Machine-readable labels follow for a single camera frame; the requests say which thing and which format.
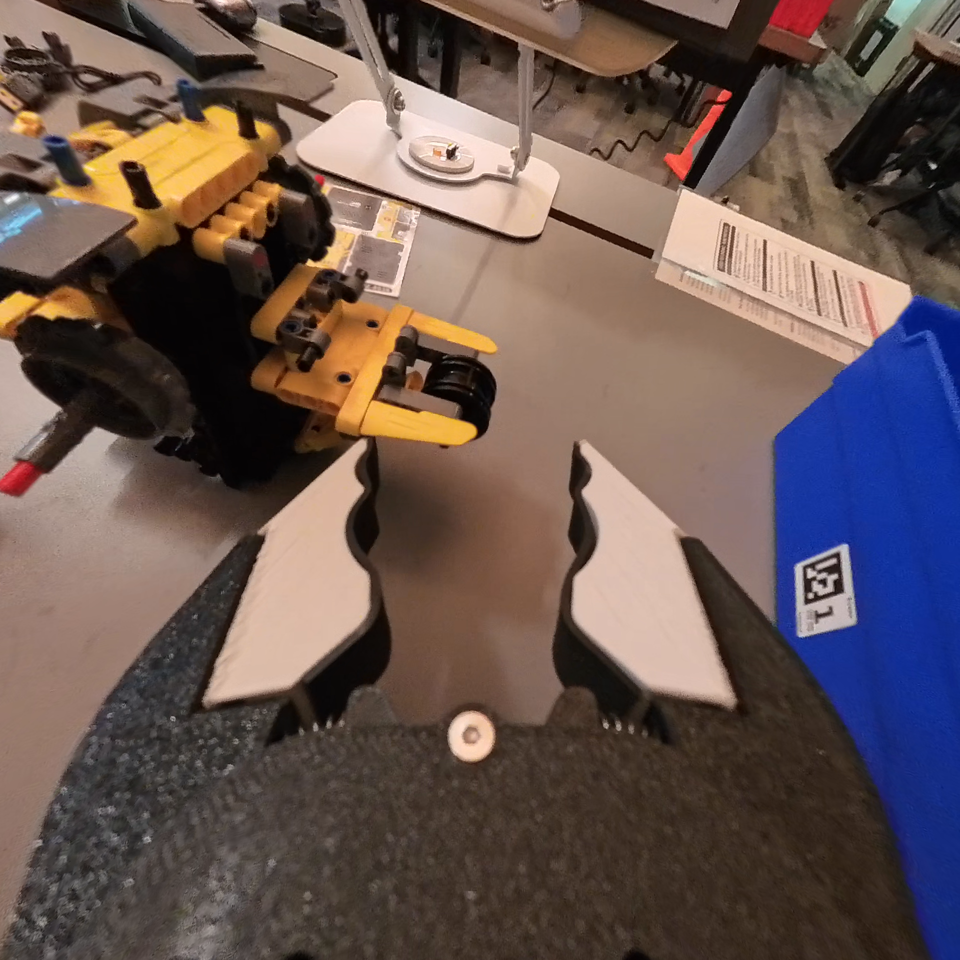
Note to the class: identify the black desk mat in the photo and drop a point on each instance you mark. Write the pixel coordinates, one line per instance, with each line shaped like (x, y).
(292, 79)

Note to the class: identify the printed paper sheet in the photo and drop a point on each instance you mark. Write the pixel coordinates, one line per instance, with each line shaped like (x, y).
(750, 240)

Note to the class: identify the black office chair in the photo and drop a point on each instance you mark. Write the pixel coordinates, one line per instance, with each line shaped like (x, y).
(900, 135)

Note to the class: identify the yellow toy building-block robot vehicle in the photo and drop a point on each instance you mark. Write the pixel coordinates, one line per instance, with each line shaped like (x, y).
(210, 172)

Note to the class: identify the beige chair seat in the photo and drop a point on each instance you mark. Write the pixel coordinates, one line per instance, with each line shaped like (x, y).
(600, 45)

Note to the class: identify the blue plastic bin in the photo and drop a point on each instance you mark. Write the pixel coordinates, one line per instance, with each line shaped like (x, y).
(885, 465)

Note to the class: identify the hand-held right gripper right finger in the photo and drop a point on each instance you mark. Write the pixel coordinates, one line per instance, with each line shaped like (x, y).
(645, 600)

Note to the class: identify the small yellow toy piece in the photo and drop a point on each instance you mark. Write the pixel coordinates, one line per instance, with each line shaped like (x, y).
(26, 122)

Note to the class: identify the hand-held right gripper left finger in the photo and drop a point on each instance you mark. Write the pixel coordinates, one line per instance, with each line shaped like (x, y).
(300, 600)

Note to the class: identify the red plastic object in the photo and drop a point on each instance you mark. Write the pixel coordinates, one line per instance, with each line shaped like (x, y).
(694, 142)

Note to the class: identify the yellow grey sticker sheet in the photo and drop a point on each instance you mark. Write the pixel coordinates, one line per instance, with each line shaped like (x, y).
(375, 255)

